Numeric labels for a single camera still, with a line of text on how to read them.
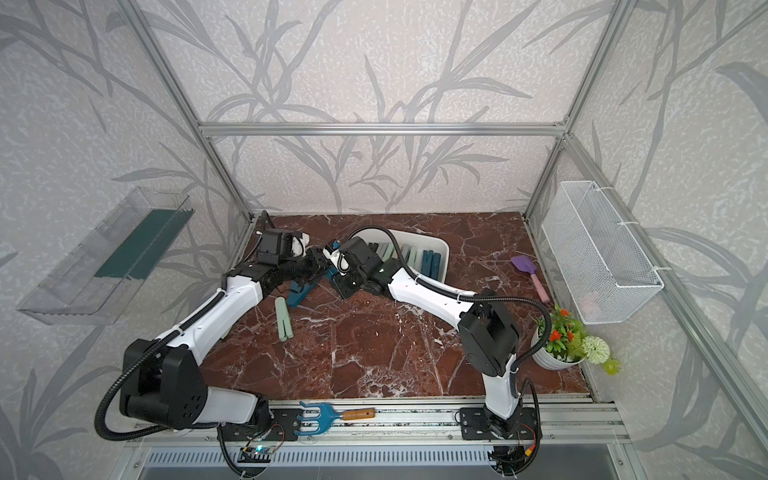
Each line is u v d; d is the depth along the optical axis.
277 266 0.65
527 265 1.04
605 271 0.62
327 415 0.76
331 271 0.79
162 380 0.42
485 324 0.52
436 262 1.03
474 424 0.74
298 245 0.69
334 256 0.74
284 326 0.89
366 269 0.64
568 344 0.72
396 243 0.66
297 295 0.98
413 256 1.05
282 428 0.72
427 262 1.03
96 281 0.64
